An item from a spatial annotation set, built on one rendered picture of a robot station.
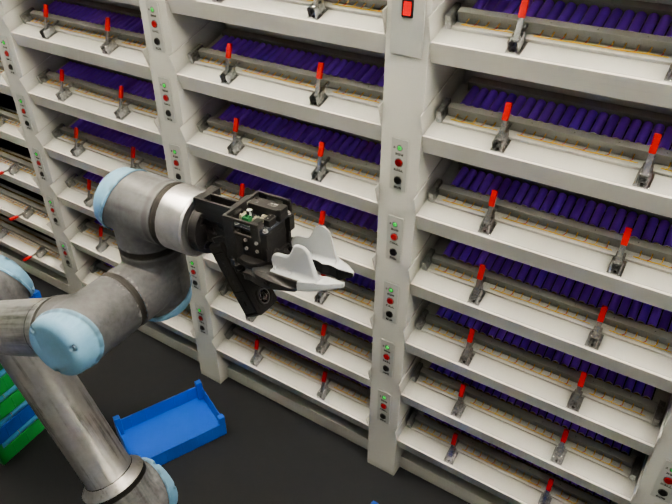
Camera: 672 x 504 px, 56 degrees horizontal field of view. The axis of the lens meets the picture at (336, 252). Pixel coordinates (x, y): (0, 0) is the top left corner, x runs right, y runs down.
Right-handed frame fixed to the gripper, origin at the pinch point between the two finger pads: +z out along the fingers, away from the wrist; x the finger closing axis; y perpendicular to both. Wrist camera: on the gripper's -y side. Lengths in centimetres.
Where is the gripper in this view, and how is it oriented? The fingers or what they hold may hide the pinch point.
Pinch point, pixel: (339, 281)
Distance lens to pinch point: 75.4
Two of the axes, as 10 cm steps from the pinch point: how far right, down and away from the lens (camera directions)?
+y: -0.2, -8.3, -5.6
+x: 5.0, -4.9, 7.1
